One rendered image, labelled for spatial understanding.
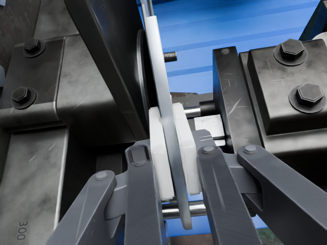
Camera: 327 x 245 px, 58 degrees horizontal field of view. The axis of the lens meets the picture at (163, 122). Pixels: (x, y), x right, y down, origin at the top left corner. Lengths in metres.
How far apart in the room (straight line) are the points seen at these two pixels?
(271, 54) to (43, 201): 0.27
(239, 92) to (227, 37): 1.73
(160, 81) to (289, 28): 2.02
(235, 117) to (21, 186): 0.23
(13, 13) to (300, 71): 0.31
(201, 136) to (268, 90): 0.17
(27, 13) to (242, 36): 1.80
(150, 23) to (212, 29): 2.01
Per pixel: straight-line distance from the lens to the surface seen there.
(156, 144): 0.15
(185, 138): 0.15
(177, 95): 0.76
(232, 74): 0.39
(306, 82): 0.32
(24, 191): 0.28
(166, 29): 2.22
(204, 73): 1.92
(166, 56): 0.51
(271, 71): 0.34
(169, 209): 0.44
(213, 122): 0.40
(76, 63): 0.29
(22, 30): 0.38
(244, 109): 0.36
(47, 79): 0.29
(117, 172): 0.34
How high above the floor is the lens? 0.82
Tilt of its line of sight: 6 degrees down
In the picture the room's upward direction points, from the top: 82 degrees clockwise
